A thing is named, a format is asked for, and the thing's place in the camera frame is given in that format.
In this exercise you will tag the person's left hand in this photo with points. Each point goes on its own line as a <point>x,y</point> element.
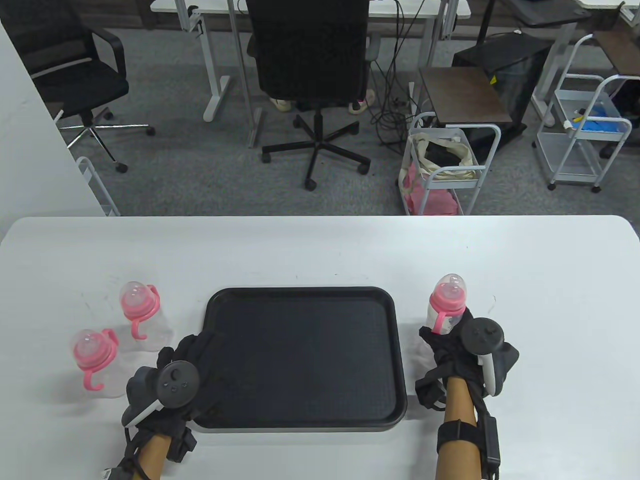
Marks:
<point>207,360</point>

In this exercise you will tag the person's right hand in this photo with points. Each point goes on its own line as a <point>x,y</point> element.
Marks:
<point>450,355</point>

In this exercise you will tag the person's left forearm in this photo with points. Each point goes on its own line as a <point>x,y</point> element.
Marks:
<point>155,457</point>

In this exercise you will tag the person's right forearm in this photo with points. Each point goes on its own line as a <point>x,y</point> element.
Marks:
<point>457,405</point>

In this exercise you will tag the black and white controller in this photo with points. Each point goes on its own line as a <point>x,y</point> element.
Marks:
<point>482,337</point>
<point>175,382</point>

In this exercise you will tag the black plastic tray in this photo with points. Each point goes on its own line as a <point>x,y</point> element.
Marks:
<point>300,360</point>

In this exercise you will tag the pink bag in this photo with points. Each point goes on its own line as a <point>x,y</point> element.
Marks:
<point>440,202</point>

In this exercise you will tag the white trolley cart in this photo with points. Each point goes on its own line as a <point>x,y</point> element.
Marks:
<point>570,150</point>
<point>450,184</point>

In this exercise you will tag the beige tote bag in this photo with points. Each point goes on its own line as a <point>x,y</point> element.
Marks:
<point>467,160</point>

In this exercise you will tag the brown side table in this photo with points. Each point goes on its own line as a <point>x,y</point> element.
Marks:
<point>465,95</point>

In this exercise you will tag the blue cloth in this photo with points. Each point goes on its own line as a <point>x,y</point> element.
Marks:
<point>600,125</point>

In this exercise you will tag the white partition board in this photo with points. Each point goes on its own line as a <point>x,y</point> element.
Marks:
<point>30,150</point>

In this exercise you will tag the black office chair with armrests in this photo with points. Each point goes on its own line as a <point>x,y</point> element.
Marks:
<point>75,85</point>

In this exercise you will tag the black high-back office chair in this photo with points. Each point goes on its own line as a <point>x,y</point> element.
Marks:
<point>310,50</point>

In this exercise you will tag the black desk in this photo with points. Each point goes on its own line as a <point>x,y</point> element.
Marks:
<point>545,12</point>

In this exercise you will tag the white desk with legs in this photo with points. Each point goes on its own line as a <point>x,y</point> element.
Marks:
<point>170,5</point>

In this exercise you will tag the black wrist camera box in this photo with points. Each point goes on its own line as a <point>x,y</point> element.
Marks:
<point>490,440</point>

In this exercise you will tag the aluminium frame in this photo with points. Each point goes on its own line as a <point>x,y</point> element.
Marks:
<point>256,127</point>

